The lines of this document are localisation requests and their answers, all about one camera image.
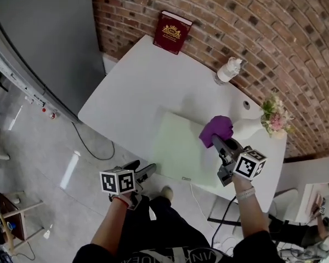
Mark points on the person's right beige shoe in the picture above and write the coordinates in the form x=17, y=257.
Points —
x=166, y=193

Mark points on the person's left forearm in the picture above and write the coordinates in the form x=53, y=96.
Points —
x=109, y=226

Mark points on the grey refrigerator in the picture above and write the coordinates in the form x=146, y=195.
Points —
x=44, y=37

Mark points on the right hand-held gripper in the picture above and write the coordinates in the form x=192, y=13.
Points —
x=249, y=164

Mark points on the white wristwatch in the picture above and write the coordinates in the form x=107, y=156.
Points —
x=245, y=194

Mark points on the pale pink tray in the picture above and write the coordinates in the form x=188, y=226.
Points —
x=312, y=199

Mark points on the person's black printed t-shirt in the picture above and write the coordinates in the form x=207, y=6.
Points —
x=98, y=253

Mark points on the pale green mat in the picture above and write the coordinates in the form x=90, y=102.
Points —
x=175, y=152

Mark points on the person's right forearm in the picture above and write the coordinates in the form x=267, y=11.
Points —
x=252, y=215

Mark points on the brown top side table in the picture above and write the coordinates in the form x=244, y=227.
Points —
x=13, y=218

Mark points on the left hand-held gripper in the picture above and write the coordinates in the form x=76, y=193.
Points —
x=116, y=181

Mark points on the pink and white flower bouquet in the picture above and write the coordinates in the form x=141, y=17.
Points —
x=275, y=119

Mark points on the white ceramic vase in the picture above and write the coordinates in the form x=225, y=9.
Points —
x=246, y=127

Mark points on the person's dark trousers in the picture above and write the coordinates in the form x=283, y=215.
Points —
x=167, y=223

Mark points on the maroon gold-crested book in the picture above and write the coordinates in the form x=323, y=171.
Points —
x=171, y=34

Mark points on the small blue cup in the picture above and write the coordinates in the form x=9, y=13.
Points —
x=11, y=225

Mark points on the clear plastic bottle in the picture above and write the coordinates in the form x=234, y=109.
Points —
x=226, y=73

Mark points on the purple cloth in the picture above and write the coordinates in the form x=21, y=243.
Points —
x=216, y=127

